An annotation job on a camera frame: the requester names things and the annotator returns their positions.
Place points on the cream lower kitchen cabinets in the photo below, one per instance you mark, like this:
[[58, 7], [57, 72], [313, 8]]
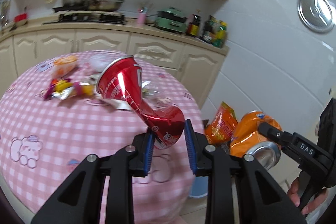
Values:
[[193, 62]]

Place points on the red container on counter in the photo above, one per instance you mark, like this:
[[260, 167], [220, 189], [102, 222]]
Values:
[[21, 18]]

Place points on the green condiment bottles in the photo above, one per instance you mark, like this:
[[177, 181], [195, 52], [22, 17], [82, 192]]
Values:
[[214, 32]]

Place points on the orange snack wrapper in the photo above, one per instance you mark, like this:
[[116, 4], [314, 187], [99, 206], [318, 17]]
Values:
[[62, 66]]

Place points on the blue trash bin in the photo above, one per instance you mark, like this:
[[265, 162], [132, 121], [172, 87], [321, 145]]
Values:
[[199, 188]]

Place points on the crushed red soda can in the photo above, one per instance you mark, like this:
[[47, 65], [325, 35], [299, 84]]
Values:
[[122, 80]]

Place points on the clear plastic wrap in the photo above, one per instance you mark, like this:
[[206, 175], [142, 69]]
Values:
[[153, 95]]

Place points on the colourful candy wrapper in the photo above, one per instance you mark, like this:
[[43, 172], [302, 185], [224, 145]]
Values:
[[63, 89]]

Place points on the black gas stove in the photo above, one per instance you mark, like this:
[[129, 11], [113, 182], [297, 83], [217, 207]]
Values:
[[78, 14]]

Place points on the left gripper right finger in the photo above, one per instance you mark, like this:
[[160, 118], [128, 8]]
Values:
[[240, 189]]

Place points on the white plastic bag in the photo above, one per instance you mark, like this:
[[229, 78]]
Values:
[[98, 62]]

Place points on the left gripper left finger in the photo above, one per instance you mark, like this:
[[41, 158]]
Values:
[[79, 198]]

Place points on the crushed orange soda can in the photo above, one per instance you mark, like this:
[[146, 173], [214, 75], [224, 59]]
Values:
[[247, 139]]

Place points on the steel wok pan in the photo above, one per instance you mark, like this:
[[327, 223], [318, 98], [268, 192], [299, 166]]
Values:
[[105, 5]]

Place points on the green electric cooker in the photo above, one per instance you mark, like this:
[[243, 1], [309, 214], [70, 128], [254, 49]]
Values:
[[171, 19]]

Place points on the right hand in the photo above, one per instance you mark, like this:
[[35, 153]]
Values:
[[311, 206]]

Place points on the pink checkered tablecloth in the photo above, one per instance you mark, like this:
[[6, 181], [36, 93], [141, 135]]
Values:
[[43, 141]]

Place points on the pink utensil holder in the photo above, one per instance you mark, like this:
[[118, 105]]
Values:
[[141, 18]]

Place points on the orange rice bag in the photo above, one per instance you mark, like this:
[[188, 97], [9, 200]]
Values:
[[221, 129]]

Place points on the dark soy sauce bottle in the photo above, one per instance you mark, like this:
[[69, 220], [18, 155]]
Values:
[[193, 27]]

